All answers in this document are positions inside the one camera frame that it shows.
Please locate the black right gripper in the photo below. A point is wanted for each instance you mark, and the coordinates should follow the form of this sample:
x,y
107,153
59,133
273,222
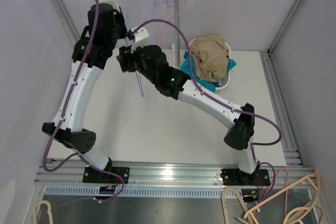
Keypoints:
x,y
125,59

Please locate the beige wooden hangers pile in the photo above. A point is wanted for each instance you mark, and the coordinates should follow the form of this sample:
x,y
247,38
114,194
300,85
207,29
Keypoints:
x,y
295,215

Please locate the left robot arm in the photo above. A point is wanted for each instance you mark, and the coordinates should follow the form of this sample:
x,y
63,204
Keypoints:
x,y
91,52

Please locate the aluminium corner frame post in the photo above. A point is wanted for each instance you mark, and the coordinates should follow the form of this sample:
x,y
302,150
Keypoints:
x,y
294,9

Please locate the light blue hanger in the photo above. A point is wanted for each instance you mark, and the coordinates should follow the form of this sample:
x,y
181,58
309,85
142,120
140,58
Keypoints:
x,y
158,5
139,81

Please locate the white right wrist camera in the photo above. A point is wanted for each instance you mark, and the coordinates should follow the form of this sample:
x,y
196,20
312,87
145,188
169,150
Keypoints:
x,y
139,39

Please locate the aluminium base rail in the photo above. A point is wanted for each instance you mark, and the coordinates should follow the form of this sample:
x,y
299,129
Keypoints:
x,y
149,180

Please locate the white perforated plastic basket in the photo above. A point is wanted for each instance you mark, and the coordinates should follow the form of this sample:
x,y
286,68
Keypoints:
x,y
212,60

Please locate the beige tank top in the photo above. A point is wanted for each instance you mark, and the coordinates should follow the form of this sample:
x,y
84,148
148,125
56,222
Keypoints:
x,y
210,54

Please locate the dark blue t shirt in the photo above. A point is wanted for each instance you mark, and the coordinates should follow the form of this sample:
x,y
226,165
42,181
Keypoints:
x,y
217,85

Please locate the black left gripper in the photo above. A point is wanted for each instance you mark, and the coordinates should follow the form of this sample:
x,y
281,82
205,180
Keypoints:
x,y
118,17

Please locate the teal t shirt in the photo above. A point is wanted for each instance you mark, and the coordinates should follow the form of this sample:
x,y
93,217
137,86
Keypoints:
x,y
188,68

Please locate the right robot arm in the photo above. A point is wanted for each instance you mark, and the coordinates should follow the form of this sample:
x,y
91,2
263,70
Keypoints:
x,y
239,120

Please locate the pink wire hanger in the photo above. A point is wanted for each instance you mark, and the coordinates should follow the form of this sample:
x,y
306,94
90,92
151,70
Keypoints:
x,y
164,28

